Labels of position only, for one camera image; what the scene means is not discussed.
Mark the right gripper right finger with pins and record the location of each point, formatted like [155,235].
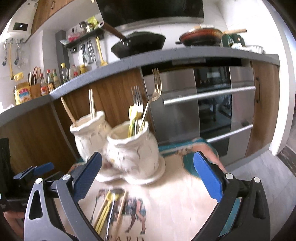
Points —
[241,212]

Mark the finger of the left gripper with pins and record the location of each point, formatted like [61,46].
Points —
[32,172]

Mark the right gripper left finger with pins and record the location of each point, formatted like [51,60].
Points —
[42,220]

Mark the yellow plastic fork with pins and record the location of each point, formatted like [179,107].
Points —
[134,122]

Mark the yellow plastic spoon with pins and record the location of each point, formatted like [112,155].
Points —
[132,116]

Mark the person's left hand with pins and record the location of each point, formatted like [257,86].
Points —
[12,218]

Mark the white ceramic utensil holder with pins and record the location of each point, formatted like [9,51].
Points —
[134,159]

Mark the red cap sauce bottle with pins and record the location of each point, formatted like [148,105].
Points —
[44,87]

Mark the yellow cap oil bottle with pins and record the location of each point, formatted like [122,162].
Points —
[64,71]

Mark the wooden cabinet door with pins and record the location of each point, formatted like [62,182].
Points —
[112,94]

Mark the yellow cap mustard jar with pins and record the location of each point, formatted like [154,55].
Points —
[83,69]

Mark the stainless steel oven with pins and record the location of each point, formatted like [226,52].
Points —
[213,103]

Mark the yellow hanging spatula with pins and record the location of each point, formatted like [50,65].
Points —
[102,61]

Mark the white water heater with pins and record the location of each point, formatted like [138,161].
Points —
[19,26]

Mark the black range hood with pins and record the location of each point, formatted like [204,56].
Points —
[118,13]

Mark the red-brown frying pan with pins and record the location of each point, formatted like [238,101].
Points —
[205,36]

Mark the black wall spice shelf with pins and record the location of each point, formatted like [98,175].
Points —
[95,33]

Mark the black wok wooden handle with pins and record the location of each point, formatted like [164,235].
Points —
[134,43]

